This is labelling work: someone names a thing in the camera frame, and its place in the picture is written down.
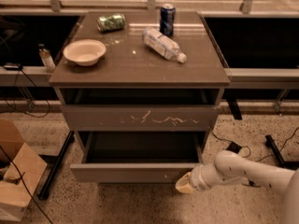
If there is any grey drawer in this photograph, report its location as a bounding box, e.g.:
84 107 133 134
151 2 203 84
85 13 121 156
71 132 204 184

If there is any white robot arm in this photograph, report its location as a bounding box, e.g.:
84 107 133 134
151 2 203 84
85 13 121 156
176 150 299 224

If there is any grey drawer cabinet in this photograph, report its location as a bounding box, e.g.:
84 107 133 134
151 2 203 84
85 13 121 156
50 11 230 149

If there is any black power adapter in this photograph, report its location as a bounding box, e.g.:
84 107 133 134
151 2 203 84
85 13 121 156
227 142 242 153

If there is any black left table leg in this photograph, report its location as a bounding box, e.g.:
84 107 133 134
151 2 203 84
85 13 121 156
37 131 75 200

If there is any clear plastic water bottle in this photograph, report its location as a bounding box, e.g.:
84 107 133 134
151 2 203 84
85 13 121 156
142 27 187 63

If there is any white paper bowl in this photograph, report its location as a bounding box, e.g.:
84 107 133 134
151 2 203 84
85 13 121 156
63 39 107 66

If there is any cardboard box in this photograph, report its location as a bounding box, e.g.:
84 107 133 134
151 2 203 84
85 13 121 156
0 119 47 221

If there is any blue soda can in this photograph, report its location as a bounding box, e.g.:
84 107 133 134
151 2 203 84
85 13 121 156
160 4 176 36

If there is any green soda can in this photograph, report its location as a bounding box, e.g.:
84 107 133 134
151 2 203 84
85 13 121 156
97 13 125 33

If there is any small bottle on ledge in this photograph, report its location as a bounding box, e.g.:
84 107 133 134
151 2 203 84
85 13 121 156
38 44 55 73

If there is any black device on ledge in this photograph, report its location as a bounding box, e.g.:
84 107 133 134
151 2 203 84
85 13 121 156
4 63 22 71

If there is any black cable on floor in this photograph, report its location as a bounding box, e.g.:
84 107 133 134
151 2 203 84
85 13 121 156
208 126 299 189

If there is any black cable over box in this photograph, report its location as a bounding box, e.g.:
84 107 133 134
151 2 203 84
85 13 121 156
0 147 53 224

